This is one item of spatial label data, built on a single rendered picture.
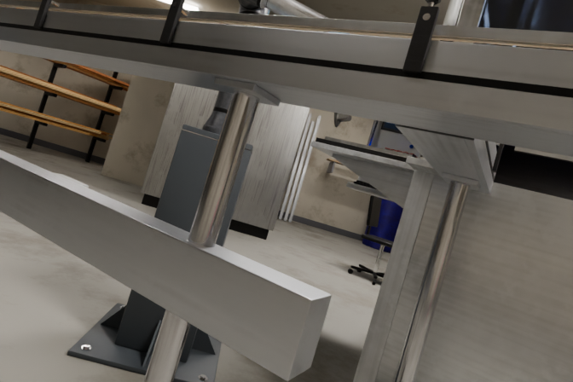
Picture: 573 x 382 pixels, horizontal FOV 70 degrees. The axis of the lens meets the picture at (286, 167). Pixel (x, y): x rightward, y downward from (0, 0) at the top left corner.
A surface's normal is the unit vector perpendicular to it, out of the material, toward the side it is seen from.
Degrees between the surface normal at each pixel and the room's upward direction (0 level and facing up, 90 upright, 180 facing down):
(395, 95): 90
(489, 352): 90
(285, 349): 90
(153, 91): 90
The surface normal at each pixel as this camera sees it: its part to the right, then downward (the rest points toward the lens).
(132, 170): 0.08, -0.01
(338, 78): -0.47, -0.18
